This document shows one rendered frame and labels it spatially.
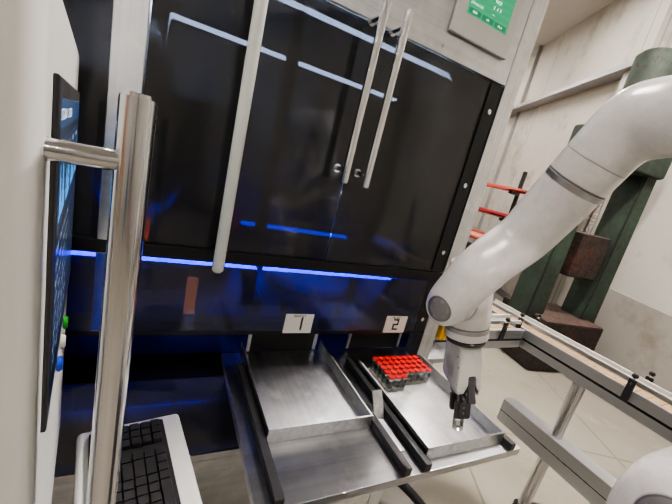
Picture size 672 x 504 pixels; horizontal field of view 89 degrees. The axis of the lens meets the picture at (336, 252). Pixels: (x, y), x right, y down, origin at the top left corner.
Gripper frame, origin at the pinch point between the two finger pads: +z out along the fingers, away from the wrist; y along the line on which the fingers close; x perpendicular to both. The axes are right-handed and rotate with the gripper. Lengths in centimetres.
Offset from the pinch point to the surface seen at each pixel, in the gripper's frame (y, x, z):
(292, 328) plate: -25.2, -38.7, -5.3
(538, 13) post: -45, 30, -92
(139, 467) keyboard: 9, -64, 8
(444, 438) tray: -10.4, 1.0, 17.1
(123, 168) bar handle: 39, -41, -47
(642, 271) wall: -271, 277, 43
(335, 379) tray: -24.7, -26.6, 10.2
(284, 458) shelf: 5.3, -36.5, 9.0
